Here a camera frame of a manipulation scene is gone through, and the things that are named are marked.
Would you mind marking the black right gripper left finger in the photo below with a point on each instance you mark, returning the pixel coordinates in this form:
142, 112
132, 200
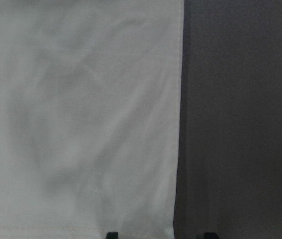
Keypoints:
112, 235

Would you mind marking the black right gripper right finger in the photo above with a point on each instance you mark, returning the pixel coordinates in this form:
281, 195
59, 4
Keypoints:
210, 235

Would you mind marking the cream long-sleeve printed shirt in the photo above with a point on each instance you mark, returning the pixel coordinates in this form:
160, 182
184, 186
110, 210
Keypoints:
89, 118

